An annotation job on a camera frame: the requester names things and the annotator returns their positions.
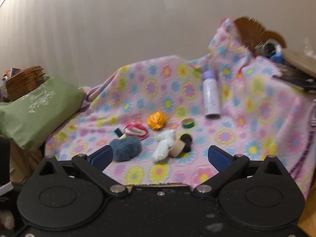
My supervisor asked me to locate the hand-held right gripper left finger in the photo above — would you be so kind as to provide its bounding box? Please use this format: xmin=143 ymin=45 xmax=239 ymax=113
xmin=38 ymin=145 xmax=129 ymax=198

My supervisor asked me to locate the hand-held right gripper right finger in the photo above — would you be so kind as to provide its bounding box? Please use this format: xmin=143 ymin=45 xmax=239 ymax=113
xmin=193 ymin=145 xmax=293 ymax=198

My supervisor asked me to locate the white cloth with pink edge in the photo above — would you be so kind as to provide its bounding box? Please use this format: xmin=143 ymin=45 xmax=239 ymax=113
xmin=123 ymin=121 xmax=149 ymax=139

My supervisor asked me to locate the pink floral fleece blanket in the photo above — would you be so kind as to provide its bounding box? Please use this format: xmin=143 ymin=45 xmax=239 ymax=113
xmin=44 ymin=17 xmax=316 ymax=201

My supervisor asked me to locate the blue fluffy pouf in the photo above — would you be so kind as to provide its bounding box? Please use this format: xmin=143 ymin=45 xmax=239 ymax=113
xmin=109 ymin=136 xmax=143 ymax=163

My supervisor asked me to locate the dark teal small object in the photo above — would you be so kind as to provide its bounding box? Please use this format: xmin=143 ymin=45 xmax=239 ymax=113
xmin=113 ymin=128 xmax=128 ymax=139

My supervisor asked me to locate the black round case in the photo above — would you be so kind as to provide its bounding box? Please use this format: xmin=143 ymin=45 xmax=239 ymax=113
xmin=179 ymin=134 xmax=193 ymax=153

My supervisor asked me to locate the beige tape roll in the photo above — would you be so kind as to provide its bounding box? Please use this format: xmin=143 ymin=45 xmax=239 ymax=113
xmin=169 ymin=139 xmax=187 ymax=159

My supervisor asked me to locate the green tape roll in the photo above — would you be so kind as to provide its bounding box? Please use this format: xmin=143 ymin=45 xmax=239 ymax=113
xmin=181 ymin=118 xmax=196 ymax=129

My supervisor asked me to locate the white fluffy plush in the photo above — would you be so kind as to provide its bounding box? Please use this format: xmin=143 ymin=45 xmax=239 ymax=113
xmin=151 ymin=129 xmax=177 ymax=164

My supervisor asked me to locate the green pillow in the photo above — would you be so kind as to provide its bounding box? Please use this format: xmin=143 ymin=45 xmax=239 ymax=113
xmin=0 ymin=75 xmax=86 ymax=151

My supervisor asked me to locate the lavender thermos bottle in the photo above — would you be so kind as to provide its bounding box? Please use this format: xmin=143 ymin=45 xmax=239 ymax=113
xmin=202 ymin=70 xmax=221 ymax=119

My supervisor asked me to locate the brown wicker basket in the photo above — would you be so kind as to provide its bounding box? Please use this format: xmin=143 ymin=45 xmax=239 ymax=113
xmin=5 ymin=66 xmax=46 ymax=102

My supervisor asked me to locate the blue small object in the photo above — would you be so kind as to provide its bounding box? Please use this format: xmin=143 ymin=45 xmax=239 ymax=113
xmin=270 ymin=51 xmax=285 ymax=64

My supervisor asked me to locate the stack of dark books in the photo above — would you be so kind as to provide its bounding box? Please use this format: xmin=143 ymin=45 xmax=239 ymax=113
xmin=271 ymin=48 xmax=316 ymax=93

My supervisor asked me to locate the orange satin drawstring pouch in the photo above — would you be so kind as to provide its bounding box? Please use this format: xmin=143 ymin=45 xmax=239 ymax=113
xmin=147 ymin=111 xmax=174 ymax=131

